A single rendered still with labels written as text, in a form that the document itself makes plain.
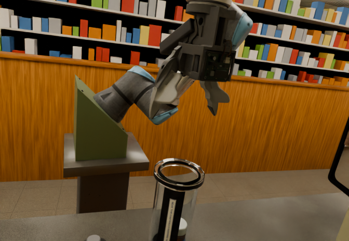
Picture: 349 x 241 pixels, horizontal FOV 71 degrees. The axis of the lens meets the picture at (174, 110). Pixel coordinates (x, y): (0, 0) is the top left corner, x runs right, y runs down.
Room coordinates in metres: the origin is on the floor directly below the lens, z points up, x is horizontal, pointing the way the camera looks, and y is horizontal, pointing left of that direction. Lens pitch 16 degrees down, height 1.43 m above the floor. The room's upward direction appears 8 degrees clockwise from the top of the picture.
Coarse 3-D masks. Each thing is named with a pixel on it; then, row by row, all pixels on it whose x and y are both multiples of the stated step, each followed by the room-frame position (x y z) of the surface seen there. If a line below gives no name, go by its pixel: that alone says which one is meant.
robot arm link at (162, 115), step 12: (240, 12) 0.87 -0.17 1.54; (228, 24) 0.86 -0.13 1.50; (240, 24) 0.85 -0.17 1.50; (252, 24) 0.88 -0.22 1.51; (228, 36) 0.86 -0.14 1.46; (240, 36) 0.85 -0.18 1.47; (180, 84) 0.92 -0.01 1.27; (144, 96) 0.95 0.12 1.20; (180, 96) 0.95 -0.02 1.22; (144, 108) 0.94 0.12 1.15; (168, 108) 0.93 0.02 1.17; (156, 120) 0.93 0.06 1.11
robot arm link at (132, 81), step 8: (128, 72) 1.00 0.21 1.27; (136, 72) 0.99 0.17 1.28; (144, 72) 0.99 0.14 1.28; (120, 80) 0.99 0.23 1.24; (128, 80) 0.97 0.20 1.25; (136, 80) 0.97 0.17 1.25; (144, 80) 0.98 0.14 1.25; (152, 80) 1.00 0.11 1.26; (120, 88) 0.96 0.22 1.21; (128, 88) 0.96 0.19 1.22; (136, 88) 0.96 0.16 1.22; (144, 88) 0.96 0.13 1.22; (128, 96) 0.96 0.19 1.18; (136, 96) 0.96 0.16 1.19; (136, 104) 0.98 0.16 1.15
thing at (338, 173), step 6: (348, 150) 0.82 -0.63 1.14; (342, 156) 0.84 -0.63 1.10; (348, 156) 0.81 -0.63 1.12; (342, 162) 0.83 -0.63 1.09; (348, 162) 0.81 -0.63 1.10; (342, 168) 0.82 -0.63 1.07; (348, 168) 0.80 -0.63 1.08; (336, 174) 0.84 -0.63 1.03; (342, 174) 0.81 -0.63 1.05; (348, 174) 0.79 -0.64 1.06; (342, 180) 0.81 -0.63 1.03; (348, 180) 0.78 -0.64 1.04; (348, 186) 0.78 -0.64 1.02
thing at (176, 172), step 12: (156, 168) 0.46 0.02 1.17; (168, 168) 0.50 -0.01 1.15; (180, 168) 0.51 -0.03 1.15; (192, 168) 0.50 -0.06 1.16; (156, 180) 0.44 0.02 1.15; (168, 180) 0.42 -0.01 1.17; (180, 180) 0.51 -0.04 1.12; (192, 180) 0.43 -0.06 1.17; (156, 192) 0.45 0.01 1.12; (192, 192) 0.43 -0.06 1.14; (156, 204) 0.44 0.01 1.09; (192, 204) 0.44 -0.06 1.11; (156, 216) 0.44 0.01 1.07; (192, 216) 0.45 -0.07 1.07; (156, 228) 0.43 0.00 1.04; (180, 228) 0.43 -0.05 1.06; (156, 240) 0.43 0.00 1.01; (180, 240) 0.43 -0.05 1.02
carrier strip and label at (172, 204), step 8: (168, 192) 0.42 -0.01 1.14; (176, 192) 0.42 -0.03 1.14; (184, 192) 0.42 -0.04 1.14; (168, 200) 0.42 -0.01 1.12; (176, 200) 0.42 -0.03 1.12; (168, 208) 0.42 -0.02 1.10; (176, 208) 0.42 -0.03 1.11; (160, 216) 0.43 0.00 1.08; (168, 216) 0.42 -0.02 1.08; (176, 216) 0.42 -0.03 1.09; (160, 224) 0.43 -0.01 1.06; (168, 224) 0.42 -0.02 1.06; (176, 224) 0.42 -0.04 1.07; (160, 232) 0.43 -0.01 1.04; (168, 232) 0.42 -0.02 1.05; (176, 232) 0.42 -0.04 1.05; (160, 240) 0.42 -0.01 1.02; (168, 240) 0.42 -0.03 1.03; (176, 240) 0.42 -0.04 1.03
